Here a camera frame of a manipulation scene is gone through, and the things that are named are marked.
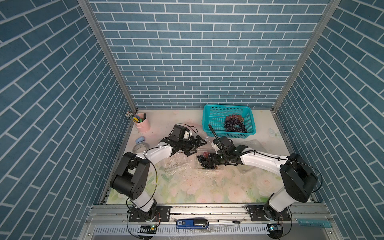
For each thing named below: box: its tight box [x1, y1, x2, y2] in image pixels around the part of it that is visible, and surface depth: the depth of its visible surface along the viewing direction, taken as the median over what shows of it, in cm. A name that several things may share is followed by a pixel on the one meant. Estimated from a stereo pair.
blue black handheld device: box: [176, 218, 209, 229], surface depth 70 cm
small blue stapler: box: [135, 136, 145, 144], surface depth 102 cm
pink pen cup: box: [132, 113, 151, 134], surface depth 101 cm
